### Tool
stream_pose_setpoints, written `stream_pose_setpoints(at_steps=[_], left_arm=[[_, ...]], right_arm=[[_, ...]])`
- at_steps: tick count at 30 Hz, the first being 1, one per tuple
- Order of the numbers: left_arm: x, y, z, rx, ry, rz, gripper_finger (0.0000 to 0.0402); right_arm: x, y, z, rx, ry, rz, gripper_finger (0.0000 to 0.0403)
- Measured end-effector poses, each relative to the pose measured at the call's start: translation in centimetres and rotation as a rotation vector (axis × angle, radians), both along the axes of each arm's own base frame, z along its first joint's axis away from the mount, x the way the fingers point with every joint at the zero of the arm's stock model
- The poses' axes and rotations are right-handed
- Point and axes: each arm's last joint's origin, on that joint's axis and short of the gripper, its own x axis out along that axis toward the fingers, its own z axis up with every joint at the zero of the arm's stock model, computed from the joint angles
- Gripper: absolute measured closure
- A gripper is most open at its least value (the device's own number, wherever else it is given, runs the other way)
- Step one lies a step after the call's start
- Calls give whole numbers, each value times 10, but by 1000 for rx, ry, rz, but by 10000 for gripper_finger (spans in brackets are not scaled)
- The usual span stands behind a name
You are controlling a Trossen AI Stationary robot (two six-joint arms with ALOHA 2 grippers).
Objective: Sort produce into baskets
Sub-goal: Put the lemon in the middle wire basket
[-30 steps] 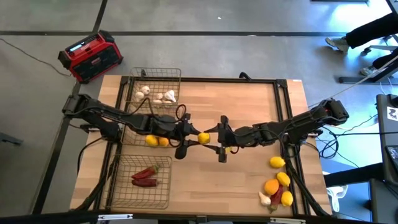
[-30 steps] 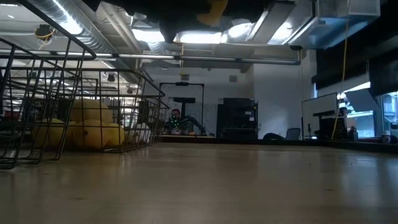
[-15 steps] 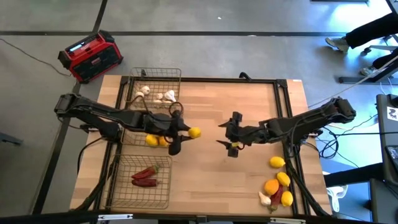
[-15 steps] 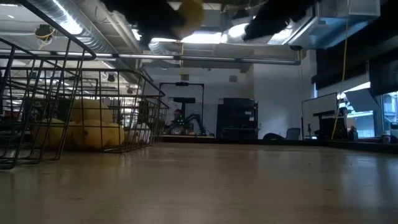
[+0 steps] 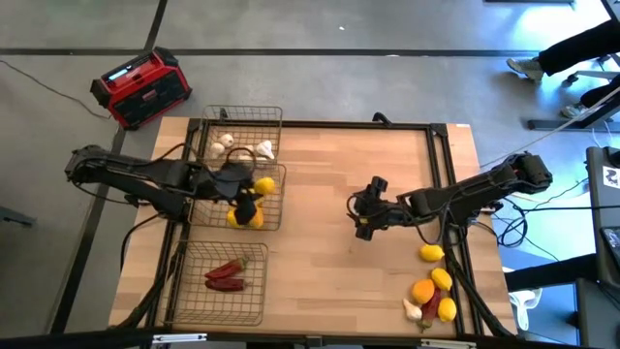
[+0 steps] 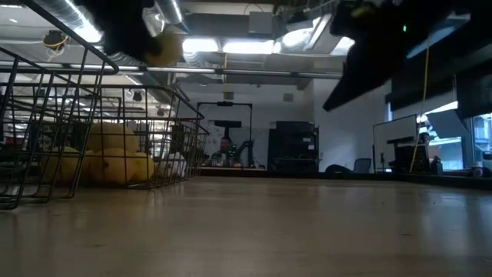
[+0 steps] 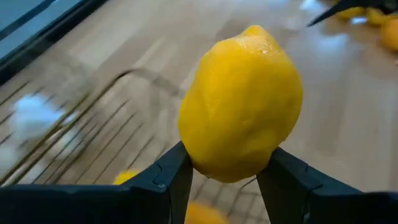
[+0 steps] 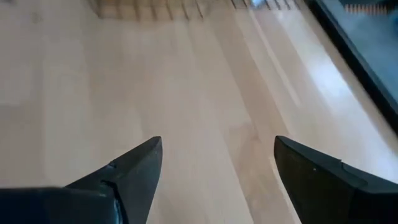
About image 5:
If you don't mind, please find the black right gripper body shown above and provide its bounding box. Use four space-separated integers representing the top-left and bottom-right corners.
351 191 406 230

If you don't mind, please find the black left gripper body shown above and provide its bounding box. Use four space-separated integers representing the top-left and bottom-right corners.
207 161 257 203

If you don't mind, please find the round orange fruit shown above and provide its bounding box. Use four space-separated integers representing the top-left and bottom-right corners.
411 278 436 305

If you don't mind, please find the red and black radio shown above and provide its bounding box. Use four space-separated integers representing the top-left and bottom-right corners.
89 46 193 131

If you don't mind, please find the white floor object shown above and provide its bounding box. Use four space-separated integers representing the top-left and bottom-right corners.
508 288 543 331

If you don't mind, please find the black floor beam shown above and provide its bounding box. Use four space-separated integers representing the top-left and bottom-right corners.
503 254 600 292

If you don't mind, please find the thin white pole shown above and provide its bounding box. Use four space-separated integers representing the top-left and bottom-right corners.
479 85 620 169

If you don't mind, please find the black desk foot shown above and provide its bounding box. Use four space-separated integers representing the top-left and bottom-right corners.
526 94 620 132

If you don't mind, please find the dark grey desk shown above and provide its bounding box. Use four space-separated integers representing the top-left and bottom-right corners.
573 144 620 349

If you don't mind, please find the dark grey floor object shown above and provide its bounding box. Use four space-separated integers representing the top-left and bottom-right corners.
0 206 38 228

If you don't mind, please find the black office chair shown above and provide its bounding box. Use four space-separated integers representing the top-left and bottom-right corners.
564 52 620 86

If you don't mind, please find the person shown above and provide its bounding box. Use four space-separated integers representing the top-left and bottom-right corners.
506 18 620 120

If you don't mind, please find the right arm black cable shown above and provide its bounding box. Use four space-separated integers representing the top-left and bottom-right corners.
345 191 450 246

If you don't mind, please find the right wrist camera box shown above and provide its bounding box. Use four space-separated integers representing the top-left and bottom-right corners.
368 175 389 196

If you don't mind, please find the rectangular wire basket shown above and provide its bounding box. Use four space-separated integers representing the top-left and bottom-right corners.
187 162 287 232
197 105 284 164
164 240 269 327

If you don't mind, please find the black aluminium table frame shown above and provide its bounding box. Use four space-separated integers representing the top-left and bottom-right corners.
110 118 517 339

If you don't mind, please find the black cable bundle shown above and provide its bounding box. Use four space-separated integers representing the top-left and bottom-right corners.
472 176 590 263

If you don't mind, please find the silver frame bracket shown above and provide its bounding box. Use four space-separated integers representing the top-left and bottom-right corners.
152 333 208 345
419 338 477 349

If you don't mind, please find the thin grey floor cable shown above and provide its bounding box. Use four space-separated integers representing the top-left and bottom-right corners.
0 58 115 121

